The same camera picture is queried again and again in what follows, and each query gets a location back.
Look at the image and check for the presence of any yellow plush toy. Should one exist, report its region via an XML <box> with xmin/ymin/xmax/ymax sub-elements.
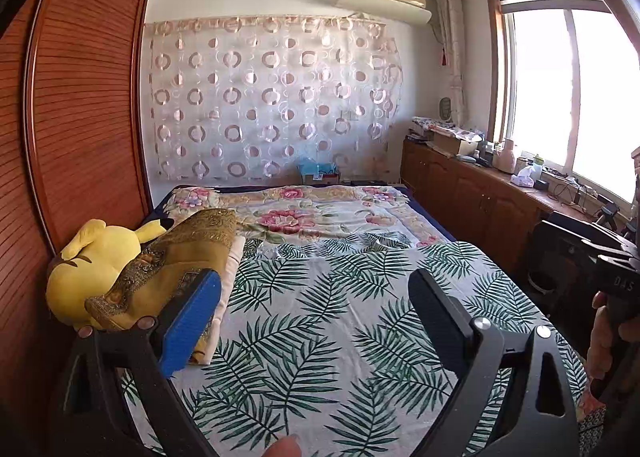
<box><xmin>46</xmin><ymin>218</ymin><xmax>175</xmax><ymax>328</ymax></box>

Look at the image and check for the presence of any beige window curtain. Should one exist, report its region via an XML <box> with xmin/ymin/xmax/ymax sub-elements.
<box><xmin>434</xmin><ymin>0</ymin><xmax>466</xmax><ymax>123</ymax></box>

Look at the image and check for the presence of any blue bag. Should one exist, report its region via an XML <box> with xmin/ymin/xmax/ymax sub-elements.
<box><xmin>297</xmin><ymin>160</ymin><xmax>341</xmax><ymax>186</ymax></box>

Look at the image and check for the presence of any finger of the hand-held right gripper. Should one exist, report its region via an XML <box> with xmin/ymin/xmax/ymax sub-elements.
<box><xmin>592</xmin><ymin>223</ymin><xmax>640</xmax><ymax>249</ymax></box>
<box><xmin>580</xmin><ymin>236</ymin><xmax>640</xmax><ymax>264</ymax></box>

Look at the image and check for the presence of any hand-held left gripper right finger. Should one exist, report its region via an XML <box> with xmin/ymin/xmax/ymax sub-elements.
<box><xmin>407</xmin><ymin>268</ymin><xmax>581</xmax><ymax>457</ymax></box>

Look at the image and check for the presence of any small black tripod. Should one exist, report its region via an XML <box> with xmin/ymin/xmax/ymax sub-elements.
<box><xmin>592</xmin><ymin>202</ymin><xmax>623</xmax><ymax>228</ymax></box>

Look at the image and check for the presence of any wooden framed window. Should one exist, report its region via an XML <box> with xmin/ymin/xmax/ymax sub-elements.
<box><xmin>487</xmin><ymin>0</ymin><xmax>640</xmax><ymax>205</ymax></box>

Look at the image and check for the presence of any round waste bin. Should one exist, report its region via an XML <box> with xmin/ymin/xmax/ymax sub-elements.
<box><xmin>530</xmin><ymin>267</ymin><xmax>558</xmax><ymax>295</ymax></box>

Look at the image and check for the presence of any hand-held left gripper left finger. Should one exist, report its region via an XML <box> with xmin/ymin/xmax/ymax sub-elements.
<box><xmin>60</xmin><ymin>268</ymin><xmax>222</xmax><ymax>457</ymax></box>

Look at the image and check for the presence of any leaf print bed sheet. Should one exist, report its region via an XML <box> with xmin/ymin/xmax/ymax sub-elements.
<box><xmin>117</xmin><ymin>232</ymin><xmax>588</xmax><ymax>457</ymax></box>

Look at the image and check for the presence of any cardboard box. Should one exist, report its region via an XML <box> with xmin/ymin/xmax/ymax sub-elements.
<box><xmin>431</xmin><ymin>130</ymin><xmax>483</xmax><ymax>158</ymax></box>

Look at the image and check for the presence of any long wooden cabinet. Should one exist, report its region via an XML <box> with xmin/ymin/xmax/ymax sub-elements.
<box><xmin>401</xmin><ymin>137</ymin><xmax>640</xmax><ymax>288</ymax></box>

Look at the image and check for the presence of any person's right hand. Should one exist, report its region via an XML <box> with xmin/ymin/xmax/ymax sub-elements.
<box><xmin>585</xmin><ymin>291</ymin><xmax>612</xmax><ymax>384</ymax></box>

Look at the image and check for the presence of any cream folded cloth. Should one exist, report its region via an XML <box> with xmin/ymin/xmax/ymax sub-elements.
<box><xmin>192</xmin><ymin>236</ymin><xmax>247</xmax><ymax>365</ymax></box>

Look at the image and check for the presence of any person's left hand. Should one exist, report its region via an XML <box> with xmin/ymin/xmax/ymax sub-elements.
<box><xmin>262</xmin><ymin>434</ymin><xmax>302</xmax><ymax>457</ymax></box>

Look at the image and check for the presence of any golden patterned garment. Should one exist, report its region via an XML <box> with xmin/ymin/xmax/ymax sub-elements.
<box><xmin>84</xmin><ymin>208</ymin><xmax>238</xmax><ymax>330</ymax></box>

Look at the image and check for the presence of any folded floral cloth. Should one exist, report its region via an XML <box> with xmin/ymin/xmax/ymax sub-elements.
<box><xmin>411</xmin><ymin>116</ymin><xmax>456</xmax><ymax>130</ymax></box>

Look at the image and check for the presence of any circle patterned sheer curtain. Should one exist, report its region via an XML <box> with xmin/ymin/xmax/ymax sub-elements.
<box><xmin>143</xmin><ymin>14</ymin><xmax>403</xmax><ymax>183</ymax></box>

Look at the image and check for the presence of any pink bottle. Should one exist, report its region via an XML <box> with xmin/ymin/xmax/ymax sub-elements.
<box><xmin>495</xmin><ymin>137</ymin><xmax>517</xmax><ymax>174</ymax></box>

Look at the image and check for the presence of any wooden louvered wardrobe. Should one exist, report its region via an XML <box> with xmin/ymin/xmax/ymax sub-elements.
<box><xmin>0</xmin><ymin>0</ymin><xmax>156</xmax><ymax>457</ymax></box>

